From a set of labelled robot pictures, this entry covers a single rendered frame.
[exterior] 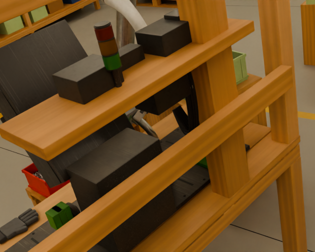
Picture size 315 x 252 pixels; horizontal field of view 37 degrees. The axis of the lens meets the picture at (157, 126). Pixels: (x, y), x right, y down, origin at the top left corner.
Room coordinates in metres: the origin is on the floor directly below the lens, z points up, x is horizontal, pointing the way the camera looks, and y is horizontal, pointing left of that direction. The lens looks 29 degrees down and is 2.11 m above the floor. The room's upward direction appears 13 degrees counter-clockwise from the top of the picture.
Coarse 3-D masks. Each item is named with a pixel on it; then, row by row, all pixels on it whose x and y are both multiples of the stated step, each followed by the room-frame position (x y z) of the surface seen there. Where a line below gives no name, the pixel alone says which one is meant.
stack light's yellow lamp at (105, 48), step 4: (112, 40) 1.29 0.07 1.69; (100, 44) 1.29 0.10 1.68; (104, 44) 1.29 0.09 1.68; (108, 44) 1.29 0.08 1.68; (112, 44) 1.29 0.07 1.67; (116, 44) 1.31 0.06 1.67; (100, 48) 1.30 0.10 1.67; (104, 48) 1.29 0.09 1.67; (108, 48) 1.29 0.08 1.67; (112, 48) 1.29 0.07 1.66; (116, 48) 1.30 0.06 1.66; (104, 52) 1.29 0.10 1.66; (108, 52) 1.28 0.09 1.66; (112, 52) 1.29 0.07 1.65; (116, 52) 1.30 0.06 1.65; (104, 56) 1.29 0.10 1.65
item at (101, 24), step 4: (96, 24) 1.31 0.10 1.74; (100, 24) 1.30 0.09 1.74; (104, 24) 1.29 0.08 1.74; (108, 24) 1.29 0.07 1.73; (96, 28) 1.30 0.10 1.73; (100, 28) 1.29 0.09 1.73; (104, 28) 1.29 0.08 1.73; (108, 28) 1.29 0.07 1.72; (96, 32) 1.29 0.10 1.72; (100, 32) 1.29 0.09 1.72; (104, 32) 1.28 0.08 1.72; (108, 32) 1.29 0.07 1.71; (112, 32) 1.30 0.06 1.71; (96, 36) 1.30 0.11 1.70; (100, 36) 1.29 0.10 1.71; (104, 36) 1.28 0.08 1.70; (108, 36) 1.29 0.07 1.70; (112, 36) 1.30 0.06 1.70; (100, 40) 1.29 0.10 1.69; (104, 40) 1.29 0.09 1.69; (108, 40) 1.29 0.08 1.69
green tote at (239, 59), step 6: (234, 54) 2.76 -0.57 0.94; (240, 54) 2.71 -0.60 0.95; (234, 60) 2.64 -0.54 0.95; (240, 60) 2.66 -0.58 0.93; (234, 66) 2.64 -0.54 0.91; (240, 66) 2.66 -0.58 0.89; (240, 72) 2.66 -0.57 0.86; (246, 72) 2.68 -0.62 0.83; (240, 78) 2.66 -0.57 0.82; (246, 78) 2.68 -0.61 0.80
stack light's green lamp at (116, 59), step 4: (108, 56) 1.29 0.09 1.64; (112, 56) 1.29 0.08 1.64; (116, 56) 1.29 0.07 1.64; (104, 60) 1.29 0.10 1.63; (108, 60) 1.29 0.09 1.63; (112, 60) 1.29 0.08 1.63; (116, 60) 1.29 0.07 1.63; (120, 60) 1.31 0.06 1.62; (104, 64) 1.30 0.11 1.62; (108, 64) 1.29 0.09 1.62; (112, 64) 1.28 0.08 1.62; (116, 64) 1.29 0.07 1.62; (120, 64) 1.30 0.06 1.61; (108, 68) 1.29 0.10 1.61; (112, 68) 1.29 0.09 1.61; (116, 68) 1.29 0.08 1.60
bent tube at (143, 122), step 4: (132, 112) 1.68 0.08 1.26; (132, 116) 1.68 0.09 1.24; (140, 120) 1.67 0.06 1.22; (144, 120) 1.67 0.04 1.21; (140, 124) 1.66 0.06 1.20; (144, 124) 1.66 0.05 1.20; (148, 124) 1.66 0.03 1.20; (144, 128) 1.65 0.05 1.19; (148, 128) 1.65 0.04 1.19; (152, 128) 1.66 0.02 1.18; (148, 132) 1.65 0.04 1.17; (152, 132) 1.64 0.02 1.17; (156, 136) 1.65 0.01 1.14
